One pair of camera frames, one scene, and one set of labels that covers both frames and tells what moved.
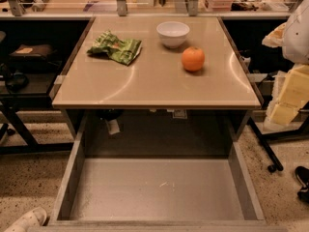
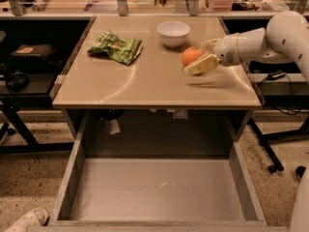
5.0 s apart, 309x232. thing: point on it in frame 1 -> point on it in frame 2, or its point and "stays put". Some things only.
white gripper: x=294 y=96 -> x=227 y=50
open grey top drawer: x=157 y=172 stays put
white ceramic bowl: x=173 y=34 stays put
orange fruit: x=193 y=59 stays put
